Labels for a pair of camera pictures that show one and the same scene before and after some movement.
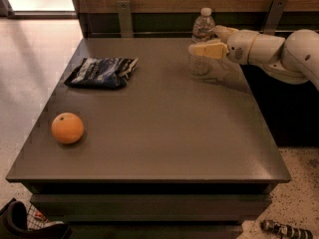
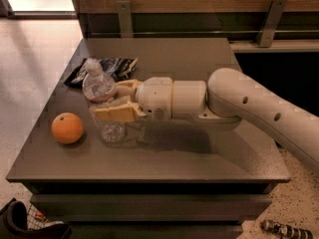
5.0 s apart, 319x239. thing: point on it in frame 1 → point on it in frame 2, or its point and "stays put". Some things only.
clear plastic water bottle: [203, 30] → [100, 88]
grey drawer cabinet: [169, 155] stays put
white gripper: [239, 46] → [155, 95]
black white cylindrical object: [286, 231] stays put
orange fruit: [67, 128] stays put
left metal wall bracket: [125, 15] stays put
